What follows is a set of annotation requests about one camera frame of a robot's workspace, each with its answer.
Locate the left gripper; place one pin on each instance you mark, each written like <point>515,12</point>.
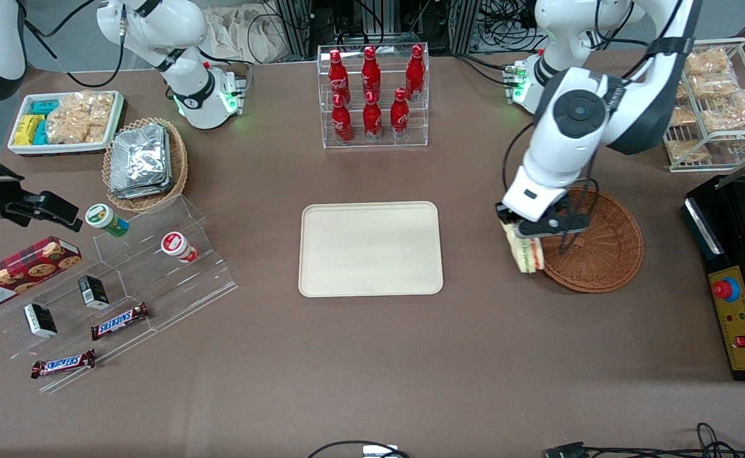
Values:
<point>504,214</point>

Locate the triangle sandwich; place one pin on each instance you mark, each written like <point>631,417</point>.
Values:
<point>525,254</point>

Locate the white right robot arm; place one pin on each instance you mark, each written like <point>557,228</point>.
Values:
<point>181,83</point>

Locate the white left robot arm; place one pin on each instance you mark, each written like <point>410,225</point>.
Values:
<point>576,114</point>

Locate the brown round wicker basket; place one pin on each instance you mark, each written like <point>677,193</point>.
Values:
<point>607,248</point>

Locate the white rectangular snack tray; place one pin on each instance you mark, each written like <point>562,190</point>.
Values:
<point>22,149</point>

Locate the light wicker basket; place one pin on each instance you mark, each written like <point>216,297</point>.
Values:
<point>178,165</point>

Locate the cream plastic tray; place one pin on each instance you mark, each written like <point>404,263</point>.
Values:
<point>372,248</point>

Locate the green lidded cup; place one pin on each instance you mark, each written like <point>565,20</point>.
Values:
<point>106,219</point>

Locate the red tartan cookie box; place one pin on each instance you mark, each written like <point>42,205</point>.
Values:
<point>19,273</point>

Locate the teal snack pack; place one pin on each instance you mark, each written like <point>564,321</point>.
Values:
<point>44,107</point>
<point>41,133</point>

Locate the yellow snack pack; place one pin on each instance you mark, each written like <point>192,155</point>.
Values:
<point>27,130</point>

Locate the small black carton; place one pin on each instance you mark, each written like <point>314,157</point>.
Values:
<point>40,320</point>
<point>94,291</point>

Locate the clear bag of crackers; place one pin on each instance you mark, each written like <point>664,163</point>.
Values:
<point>79,117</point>

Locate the foil wrapped pack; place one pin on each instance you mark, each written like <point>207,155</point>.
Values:
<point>140,156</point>
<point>143,193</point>

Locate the Snickers chocolate bar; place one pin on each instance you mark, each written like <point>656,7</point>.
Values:
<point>63,364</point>
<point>119,321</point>

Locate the clear acrylic stepped stand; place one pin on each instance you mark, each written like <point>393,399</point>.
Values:
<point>156,286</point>

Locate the red strawberry yogurt cup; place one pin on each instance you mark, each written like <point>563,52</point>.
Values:
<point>178,247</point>

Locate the bagged fried snack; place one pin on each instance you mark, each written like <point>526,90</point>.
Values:
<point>717,86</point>
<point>687,151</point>
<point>706,62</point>
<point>728,114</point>
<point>682,116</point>
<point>682,93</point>

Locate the clear acrylic bottle rack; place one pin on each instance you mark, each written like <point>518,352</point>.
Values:
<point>385,143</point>

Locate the red cola bottle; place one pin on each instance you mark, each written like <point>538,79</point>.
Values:
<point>399,116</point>
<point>415,71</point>
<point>341,122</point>
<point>371,73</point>
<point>372,119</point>
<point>337,73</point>

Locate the black appliance with yellow panel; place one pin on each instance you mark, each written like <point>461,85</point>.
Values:
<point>738,318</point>

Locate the metal equipment rack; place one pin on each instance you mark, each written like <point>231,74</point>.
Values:
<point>378,22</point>

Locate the beige cloth bag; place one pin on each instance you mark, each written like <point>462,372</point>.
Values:
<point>245,32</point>

